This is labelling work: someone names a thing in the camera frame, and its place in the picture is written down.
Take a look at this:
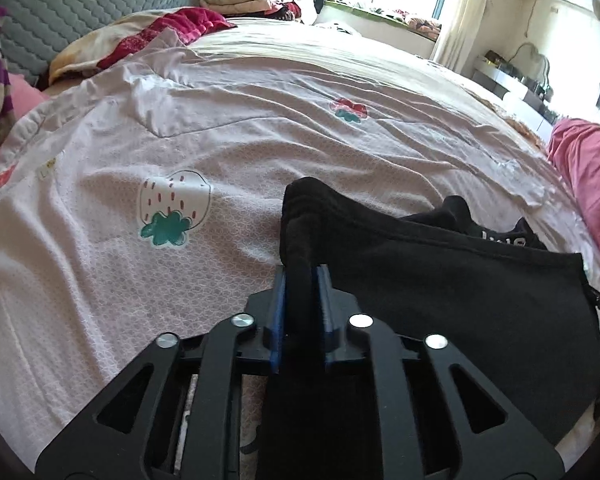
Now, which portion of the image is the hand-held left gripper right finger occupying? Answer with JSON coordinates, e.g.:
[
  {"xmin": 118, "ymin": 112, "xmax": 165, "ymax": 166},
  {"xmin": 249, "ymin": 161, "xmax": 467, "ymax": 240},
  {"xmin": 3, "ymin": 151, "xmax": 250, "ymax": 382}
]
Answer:
[{"xmin": 316, "ymin": 265, "xmax": 566, "ymax": 480}]

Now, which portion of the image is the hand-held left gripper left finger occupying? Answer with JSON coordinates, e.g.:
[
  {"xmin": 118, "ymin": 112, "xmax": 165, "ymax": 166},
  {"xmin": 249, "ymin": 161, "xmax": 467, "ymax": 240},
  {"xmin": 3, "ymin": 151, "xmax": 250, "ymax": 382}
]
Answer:
[{"xmin": 35, "ymin": 265, "xmax": 288, "ymax": 480}]

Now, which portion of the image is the black shirt with orange patches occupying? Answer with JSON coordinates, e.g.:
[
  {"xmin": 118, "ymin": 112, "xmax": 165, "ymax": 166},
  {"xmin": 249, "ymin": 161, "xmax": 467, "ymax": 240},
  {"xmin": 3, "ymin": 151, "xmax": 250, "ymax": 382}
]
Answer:
[{"xmin": 250, "ymin": 176, "xmax": 600, "ymax": 480}]

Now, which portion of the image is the pink cloth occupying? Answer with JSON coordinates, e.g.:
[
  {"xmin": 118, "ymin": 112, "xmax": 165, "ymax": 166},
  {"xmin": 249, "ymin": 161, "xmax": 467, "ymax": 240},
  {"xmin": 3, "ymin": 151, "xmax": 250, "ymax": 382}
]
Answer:
[{"xmin": 546, "ymin": 117, "xmax": 600, "ymax": 286}]

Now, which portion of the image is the strawberry print quilt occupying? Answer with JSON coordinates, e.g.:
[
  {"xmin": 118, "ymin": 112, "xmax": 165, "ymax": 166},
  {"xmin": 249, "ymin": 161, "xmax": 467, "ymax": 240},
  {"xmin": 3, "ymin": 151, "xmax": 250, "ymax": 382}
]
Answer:
[{"xmin": 0, "ymin": 27, "xmax": 600, "ymax": 461}]

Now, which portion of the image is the white cabinet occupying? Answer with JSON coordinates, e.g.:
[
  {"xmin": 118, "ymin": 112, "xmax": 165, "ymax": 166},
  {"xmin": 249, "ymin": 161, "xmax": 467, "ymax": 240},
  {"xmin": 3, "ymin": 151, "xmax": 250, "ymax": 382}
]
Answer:
[{"xmin": 472, "ymin": 50, "xmax": 566, "ymax": 133}]

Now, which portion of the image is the beige bed cover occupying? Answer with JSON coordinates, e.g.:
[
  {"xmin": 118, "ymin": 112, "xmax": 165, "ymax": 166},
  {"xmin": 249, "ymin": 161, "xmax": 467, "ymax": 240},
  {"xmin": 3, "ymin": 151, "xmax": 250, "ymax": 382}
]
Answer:
[{"xmin": 185, "ymin": 17, "xmax": 551, "ymax": 171}]

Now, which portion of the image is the dark box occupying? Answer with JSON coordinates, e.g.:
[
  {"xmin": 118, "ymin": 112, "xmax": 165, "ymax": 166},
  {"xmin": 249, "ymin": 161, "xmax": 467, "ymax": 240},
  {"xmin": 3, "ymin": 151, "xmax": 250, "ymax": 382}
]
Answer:
[{"xmin": 482, "ymin": 50, "xmax": 518, "ymax": 73}]

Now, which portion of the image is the black white patterned cloth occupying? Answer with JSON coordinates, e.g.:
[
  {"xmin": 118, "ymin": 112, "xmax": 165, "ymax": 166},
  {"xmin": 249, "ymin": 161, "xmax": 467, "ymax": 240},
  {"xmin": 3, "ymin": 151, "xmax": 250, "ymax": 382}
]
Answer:
[{"xmin": 315, "ymin": 19, "xmax": 363, "ymax": 36}]

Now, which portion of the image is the patterned cloth pile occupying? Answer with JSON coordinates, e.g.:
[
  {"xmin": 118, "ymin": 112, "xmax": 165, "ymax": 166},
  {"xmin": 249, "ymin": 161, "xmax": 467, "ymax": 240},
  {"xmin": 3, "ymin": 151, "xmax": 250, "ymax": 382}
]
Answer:
[{"xmin": 325, "ymin": 0, "xmax": 443, "ymax": 41}]

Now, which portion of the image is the red and cream blanket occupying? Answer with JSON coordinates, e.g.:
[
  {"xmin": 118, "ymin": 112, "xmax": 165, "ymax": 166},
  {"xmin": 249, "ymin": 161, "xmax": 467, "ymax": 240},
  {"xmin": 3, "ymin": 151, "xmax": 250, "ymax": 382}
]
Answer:
[{"xmin": 47, "ymin": 6, "xmax": 238, "ymax": 86}]

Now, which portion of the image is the cream curtain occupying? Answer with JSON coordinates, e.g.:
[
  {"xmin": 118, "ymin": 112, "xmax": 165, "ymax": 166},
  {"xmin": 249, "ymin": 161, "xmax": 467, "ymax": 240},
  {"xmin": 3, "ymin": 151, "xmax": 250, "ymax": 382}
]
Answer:
[{"xmin": 430, "ymin": 0, "xmax": 513, "ymax": 76}]

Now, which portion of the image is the pink blanket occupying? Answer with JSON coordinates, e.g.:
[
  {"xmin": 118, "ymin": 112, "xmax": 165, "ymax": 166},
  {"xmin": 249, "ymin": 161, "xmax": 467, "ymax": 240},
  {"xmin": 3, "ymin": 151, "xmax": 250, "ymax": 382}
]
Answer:
[{"xmin": 7, "ymin": 72, "xmax": 51, "ymax": 116}]

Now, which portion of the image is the grey quilted headboard cover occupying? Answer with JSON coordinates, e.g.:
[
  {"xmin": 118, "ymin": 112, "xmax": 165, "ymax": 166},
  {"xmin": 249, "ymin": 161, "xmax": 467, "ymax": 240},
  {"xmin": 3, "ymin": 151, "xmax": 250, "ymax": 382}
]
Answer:
[{"xmin": 0, "ymin": 0, "xmax": 203, "ymax": 78}]

